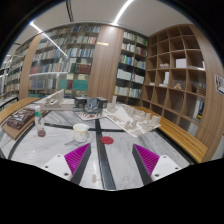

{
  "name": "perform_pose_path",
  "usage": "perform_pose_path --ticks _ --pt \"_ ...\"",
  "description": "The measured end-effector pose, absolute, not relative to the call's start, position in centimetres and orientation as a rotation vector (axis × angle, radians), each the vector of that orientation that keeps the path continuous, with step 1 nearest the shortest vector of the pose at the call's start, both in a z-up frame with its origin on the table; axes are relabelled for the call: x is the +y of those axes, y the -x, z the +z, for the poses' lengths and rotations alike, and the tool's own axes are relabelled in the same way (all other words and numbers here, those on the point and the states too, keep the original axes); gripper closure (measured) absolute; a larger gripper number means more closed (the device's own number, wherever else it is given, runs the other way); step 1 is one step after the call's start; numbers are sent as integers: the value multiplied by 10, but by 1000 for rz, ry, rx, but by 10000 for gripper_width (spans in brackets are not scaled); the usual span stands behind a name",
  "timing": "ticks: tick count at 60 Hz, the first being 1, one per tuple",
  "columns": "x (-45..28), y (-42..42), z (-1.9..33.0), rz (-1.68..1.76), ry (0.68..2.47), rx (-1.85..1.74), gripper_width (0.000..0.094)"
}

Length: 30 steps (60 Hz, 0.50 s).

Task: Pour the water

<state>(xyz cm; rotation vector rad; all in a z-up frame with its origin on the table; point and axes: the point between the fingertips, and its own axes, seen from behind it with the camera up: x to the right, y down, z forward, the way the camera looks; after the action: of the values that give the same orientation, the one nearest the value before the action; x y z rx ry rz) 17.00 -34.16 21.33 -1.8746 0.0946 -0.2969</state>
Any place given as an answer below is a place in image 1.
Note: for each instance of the wall poster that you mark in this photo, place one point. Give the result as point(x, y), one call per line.
point(219, 83)

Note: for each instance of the white architectural model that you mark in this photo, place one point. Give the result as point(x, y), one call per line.
point(135, 122)
point(56, 101)

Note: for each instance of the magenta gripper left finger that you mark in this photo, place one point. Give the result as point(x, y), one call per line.
point(70, 166)

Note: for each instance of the large bookshelf with books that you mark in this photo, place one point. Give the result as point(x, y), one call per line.
point(63, 61)

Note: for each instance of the white architectural model left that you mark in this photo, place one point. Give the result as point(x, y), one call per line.
point(56, 101)

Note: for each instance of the red round coaster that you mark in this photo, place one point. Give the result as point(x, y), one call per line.
point(107, 140)

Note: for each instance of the clear plastic water bottle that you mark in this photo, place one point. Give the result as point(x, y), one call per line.
point(39, 122)

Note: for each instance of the wooden bench left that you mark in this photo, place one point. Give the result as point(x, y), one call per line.
point(15, 107)

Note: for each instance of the dark brown relief model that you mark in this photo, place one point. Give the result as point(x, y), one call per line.
point(19, 119)

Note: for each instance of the white architectural model right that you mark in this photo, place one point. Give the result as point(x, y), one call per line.
point(135, 122)

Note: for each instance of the black building model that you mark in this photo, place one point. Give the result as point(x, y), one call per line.
point(91, 105)

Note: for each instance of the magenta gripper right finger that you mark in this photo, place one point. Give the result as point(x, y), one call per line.
point(151, 166)

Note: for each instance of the wooden bench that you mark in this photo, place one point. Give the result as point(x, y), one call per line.
point(190, 144)
point(15, 107)

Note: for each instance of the wooden bench right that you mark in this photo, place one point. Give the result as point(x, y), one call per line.
point(190, 144)

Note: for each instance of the white patterned mug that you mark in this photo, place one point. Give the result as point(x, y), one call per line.
point(80, 132)

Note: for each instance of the wooden cubby shelf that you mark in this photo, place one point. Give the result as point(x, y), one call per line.
point(178, 94)

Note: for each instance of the white box on shelf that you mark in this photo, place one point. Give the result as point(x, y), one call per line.
point(181, 63)

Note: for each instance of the dark bookshelf right section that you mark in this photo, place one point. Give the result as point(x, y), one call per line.
point(131, 68)

